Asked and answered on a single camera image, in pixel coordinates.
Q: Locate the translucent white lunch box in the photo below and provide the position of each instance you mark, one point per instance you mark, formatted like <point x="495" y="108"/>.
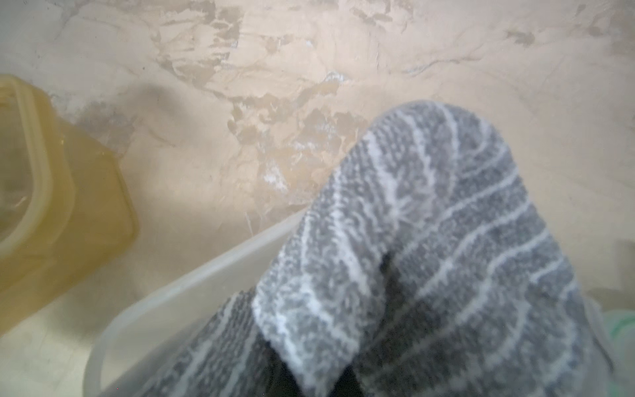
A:
<point x="154" y="320"/>

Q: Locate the yellow lunch box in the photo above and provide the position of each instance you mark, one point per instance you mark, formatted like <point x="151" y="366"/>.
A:
<point x="65" y="209"/>

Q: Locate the grey striped cloth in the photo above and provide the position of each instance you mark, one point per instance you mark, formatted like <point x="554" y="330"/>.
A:
<point x="421" y="269"/>

